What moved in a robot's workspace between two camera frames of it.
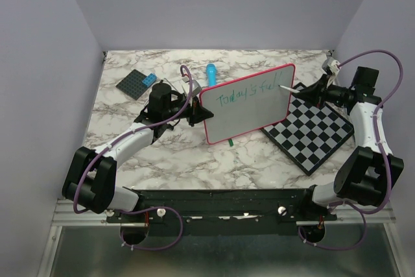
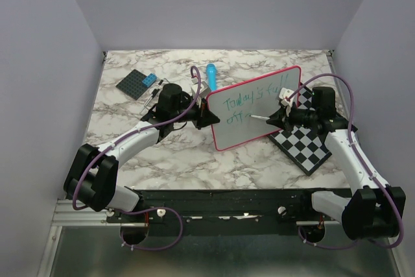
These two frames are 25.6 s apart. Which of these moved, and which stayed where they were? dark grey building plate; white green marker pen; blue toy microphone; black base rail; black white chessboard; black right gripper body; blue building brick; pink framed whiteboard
Moved: pink framed whiteboard; black right gripper body; white green marker pen
Stayed: blue building brick; black base rail; dark grey building plate; black white chessboard; blue toy microphone
